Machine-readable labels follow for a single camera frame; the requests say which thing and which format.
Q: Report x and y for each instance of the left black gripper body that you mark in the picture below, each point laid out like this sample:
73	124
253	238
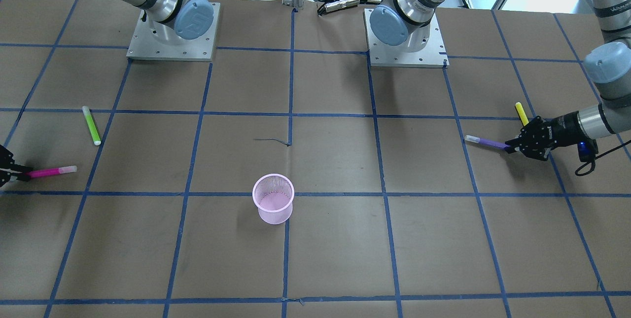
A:
562	128

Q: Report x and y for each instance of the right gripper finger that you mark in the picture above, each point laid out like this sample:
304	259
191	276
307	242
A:
19	177
20	168

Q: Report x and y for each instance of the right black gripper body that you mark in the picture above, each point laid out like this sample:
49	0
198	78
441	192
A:
4	164

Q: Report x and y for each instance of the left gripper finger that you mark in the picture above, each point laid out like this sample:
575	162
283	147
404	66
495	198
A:
516	142
510	149

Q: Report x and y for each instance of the pink pen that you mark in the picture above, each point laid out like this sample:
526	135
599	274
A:
49	172

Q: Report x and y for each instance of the purple pen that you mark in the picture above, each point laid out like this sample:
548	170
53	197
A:
486	142

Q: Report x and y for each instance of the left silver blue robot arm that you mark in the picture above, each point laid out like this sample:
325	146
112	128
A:
608	67

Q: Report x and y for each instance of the pink mesh cup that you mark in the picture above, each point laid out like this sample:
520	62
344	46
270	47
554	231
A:
273	196

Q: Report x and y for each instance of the yellow pen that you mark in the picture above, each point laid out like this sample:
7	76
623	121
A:
521	113

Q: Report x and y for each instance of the green pen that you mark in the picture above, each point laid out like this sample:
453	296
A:
90	122

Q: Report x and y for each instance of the brown paper table mat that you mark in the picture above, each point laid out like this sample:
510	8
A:
394	215

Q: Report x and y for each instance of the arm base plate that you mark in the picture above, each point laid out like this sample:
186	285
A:
155	42
423	49

